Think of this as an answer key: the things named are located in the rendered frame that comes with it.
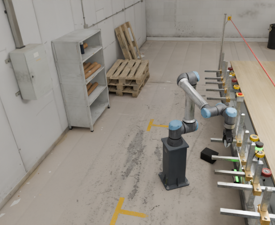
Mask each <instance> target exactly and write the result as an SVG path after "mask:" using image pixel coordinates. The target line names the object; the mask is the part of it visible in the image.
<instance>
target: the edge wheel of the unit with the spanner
mask: <svg viewBox="0 0 275 225"><path fill-rule="evenodd" d="M271 174H272V171H271V170H270V169H268V168H263V169H262V173H261V175H262V176H264V177H271Z"/></svg>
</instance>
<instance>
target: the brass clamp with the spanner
mask: <svg viewBox="0 0 275 225"><path fill-rule="evenodd" d="M243 172H245V181H250V180H251V179H252V178H253V177H252V173H251V170H250V171H246V170H245V167H244V171H243ZM248 174H250V176H248Z"/></svg>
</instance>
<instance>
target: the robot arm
mask: <svg viewBox="0 0 275 225"><path fill-rule="evenodd" d="M199 80H200V77H199V74H198V73H197V72H196V71H192V72H186V73H182V74H180V75H179V76H178V78H177V85H178V86H179V87H180V88H182V89H183V90H184V91H185V117H183V121H180V120H173V121H171V122H170V123H169V126H168V139H167V144H168V145H169V146H172V147H179V146H181V145H182V144H183V140H182V137H181V135H182V134H186V133H190V132H194V131H196V130H197V129H198V122H197V120H196V118H195V117H194V113H195V104H196V105H197V107H198V108H199V109H200V110H201V114H202V116H203V117H204V118H210V117H214V116H219V115H222V116H223V117H224V118H225V121H224V127H225V129H224V130H223V138H222V141H223V143H224V146H225V147H226V148H227V147H228V146H229V145H230V144H231V143H232V142H233V135H232V130H233V129H234V128H235V122H236V116H237V110H236V109H234V108H229V107H227V106H226V105H225V104H223V103H218V104H216V105H215V106H212V107H211V106H210V105H209V104H208V103H207V102H206V101H205V100H204V99H203V98H202V97H201V96H200V95H199V93H198V92H197V91H196V87H197V82H198V81H199ZM226 143H227V144H226Z"/></svg>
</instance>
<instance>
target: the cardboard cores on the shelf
mask: <svg viewBox="0 0 275 225"><path fill-rule="evenodd" d="M83 46H84V49H85V48H87V47H88V44H87V43H83ZM100 67H101V65H100V64H99V63H98V64H97V62H94V63H92V64H91V63H90V62H88V63H87V64H86V63H85V62H84V63H83V69H84V74H85V80H86V79H87V78H88V77H89V76H91V75H92V74H93V73H94V72H95V71H97V70H98V69H99V68H100ZM97 86H98V83H97V82H95V83H94V84H92V83H90V82H89V83H88V84H87V85H86V88H87V94H88V96H89V95H90V94H91V92H93V90H94V89H95V88H96V87H97Z"/></svg>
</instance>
